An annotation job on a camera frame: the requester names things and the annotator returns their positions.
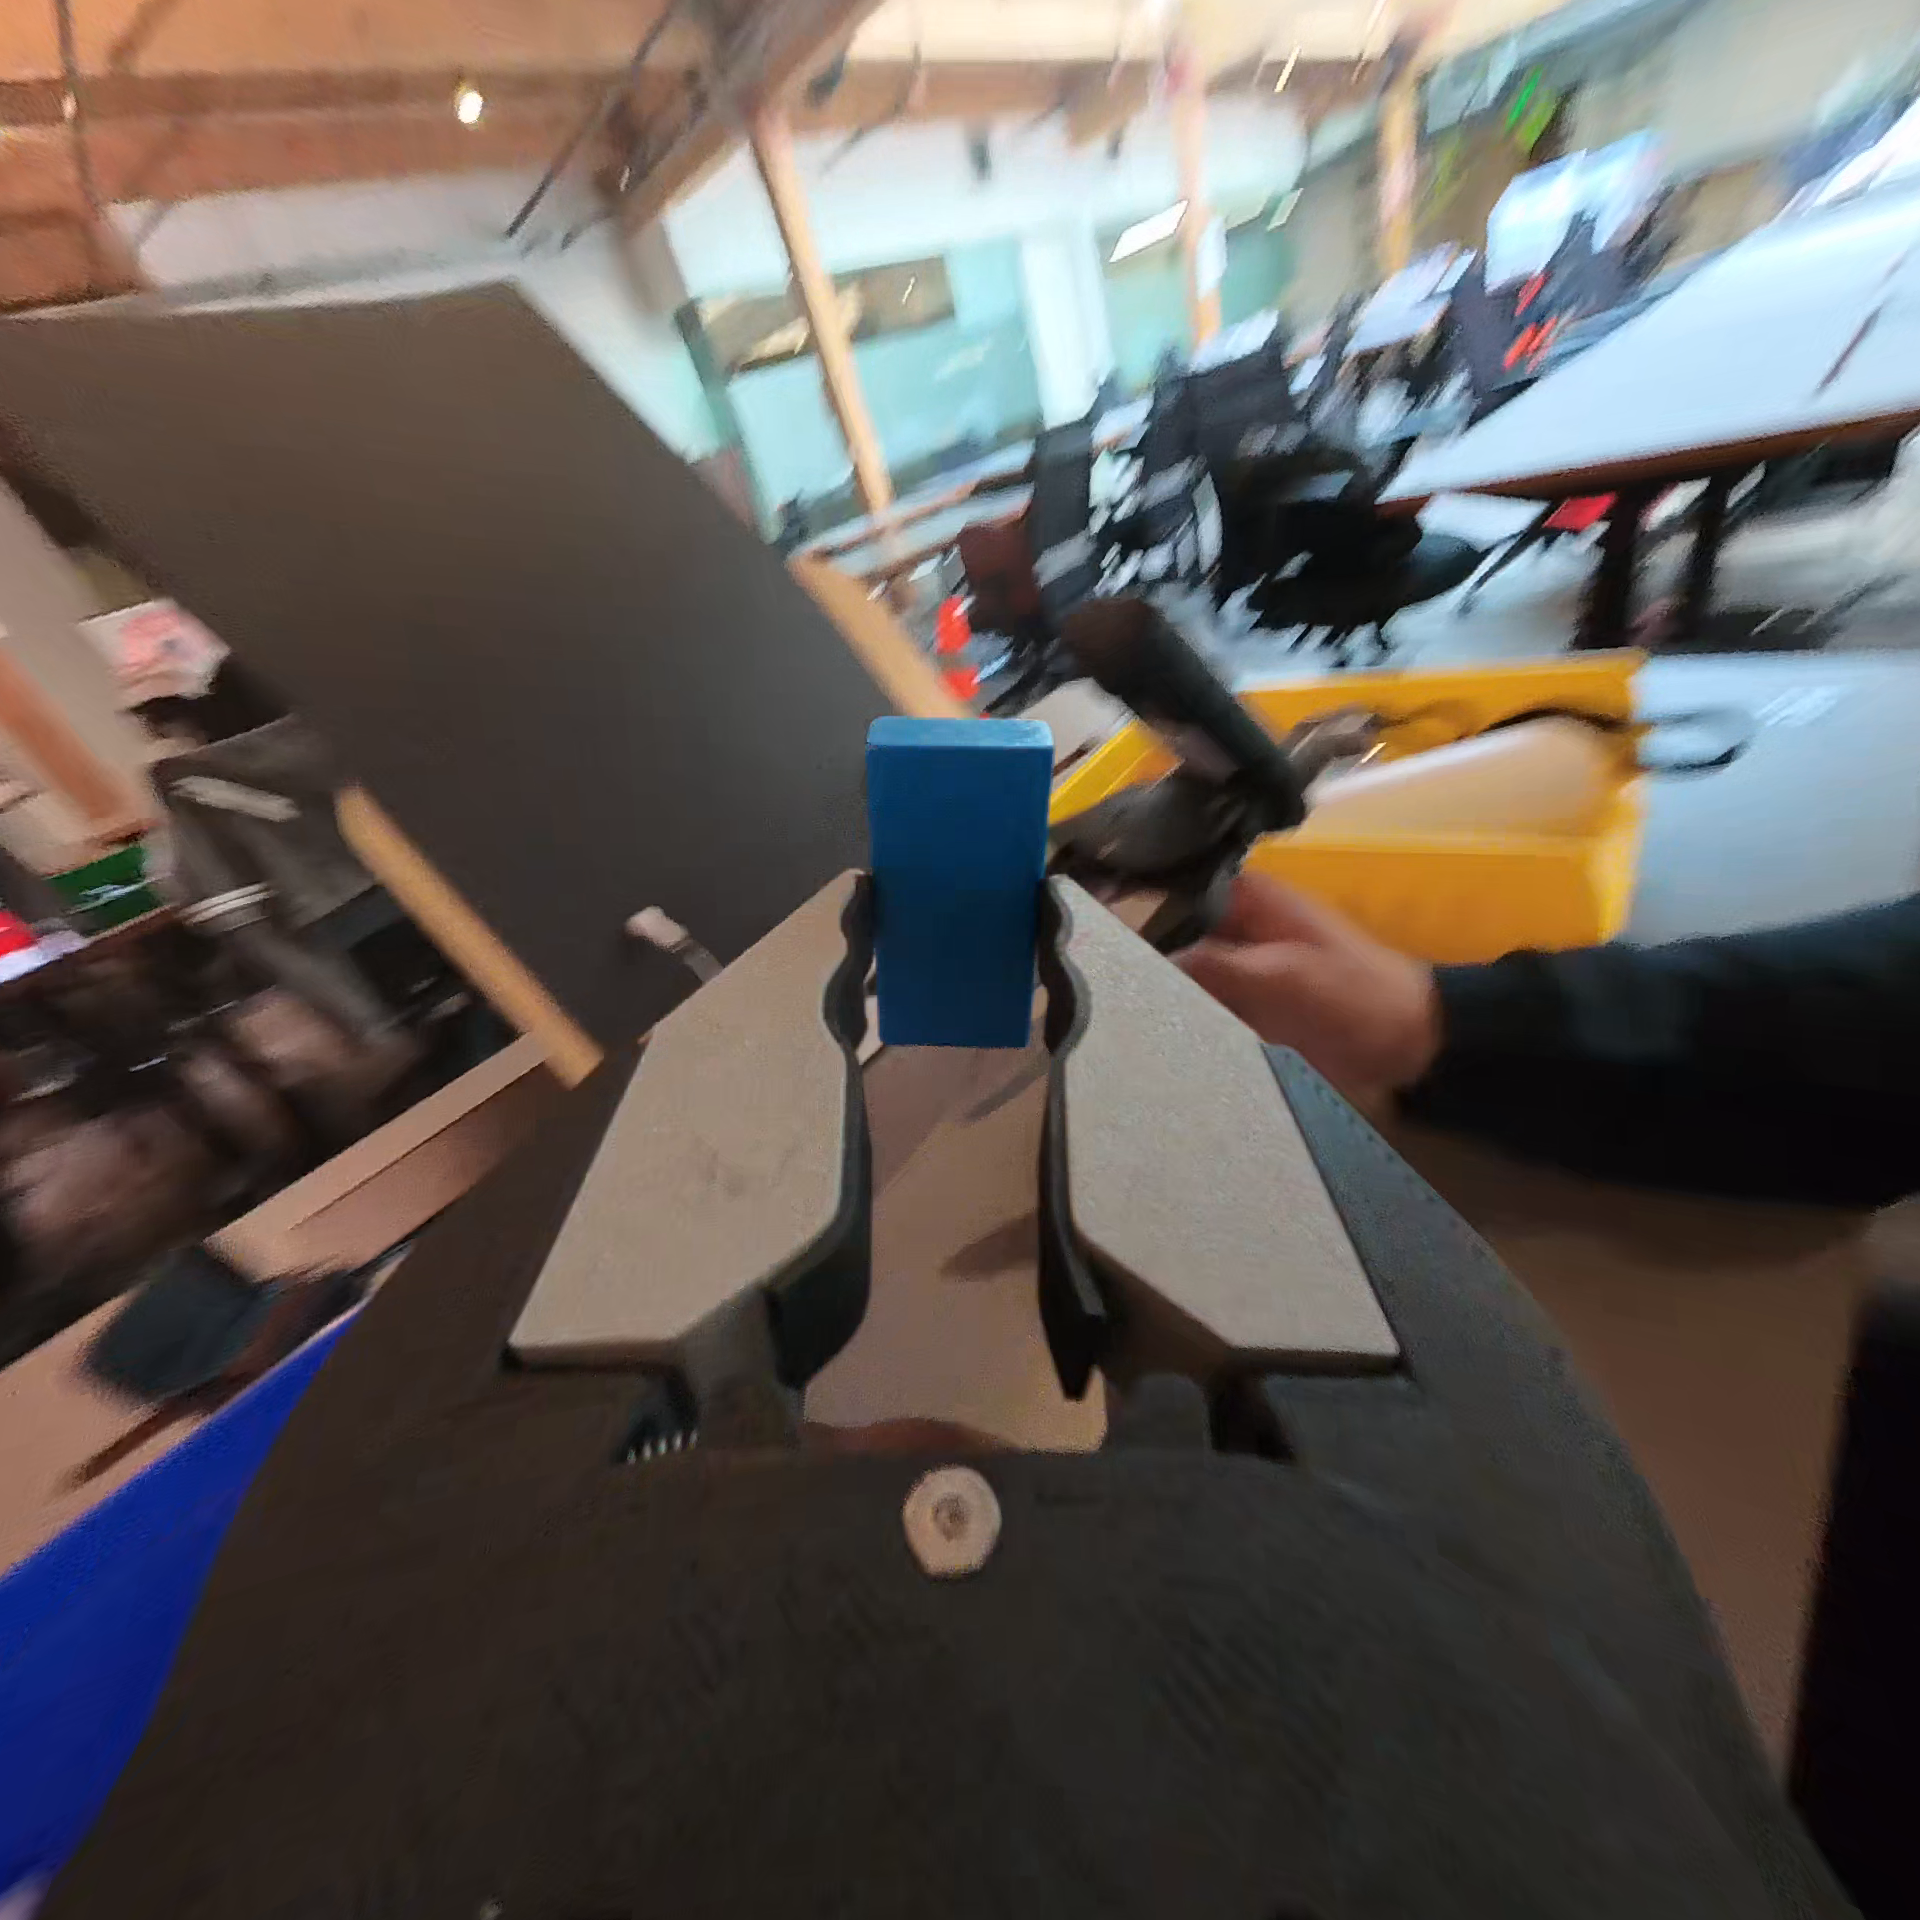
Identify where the white tipped wire clip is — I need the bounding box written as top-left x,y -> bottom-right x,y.
625,905 -> 725,986

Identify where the blue wooden block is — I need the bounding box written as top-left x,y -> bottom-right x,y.
863,714 -> 1059,1049

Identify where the yellow plastic bin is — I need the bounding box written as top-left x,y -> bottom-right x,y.
1049,648 -> 1652,966

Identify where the black office chair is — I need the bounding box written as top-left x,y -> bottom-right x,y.
1197,352 -> 1491,644

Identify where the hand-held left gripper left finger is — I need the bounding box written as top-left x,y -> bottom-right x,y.
508,871 -> 881,1397

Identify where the person's right hand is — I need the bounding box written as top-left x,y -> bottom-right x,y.
1175,872 -> 1444,1116

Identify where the blue plastic bin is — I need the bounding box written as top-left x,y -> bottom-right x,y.
0,1295 -> 371,1885

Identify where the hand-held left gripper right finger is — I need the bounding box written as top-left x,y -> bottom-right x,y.
1039,872 -> 1403,1402

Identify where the long wood edged table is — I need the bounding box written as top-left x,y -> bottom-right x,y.
1371,192 -> 1920,647

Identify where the person's right forearm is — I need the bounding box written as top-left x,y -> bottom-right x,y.
1395,895 -> 1920,1210

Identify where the black felt display board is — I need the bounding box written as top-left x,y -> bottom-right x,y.
0,278 -> 964,1089

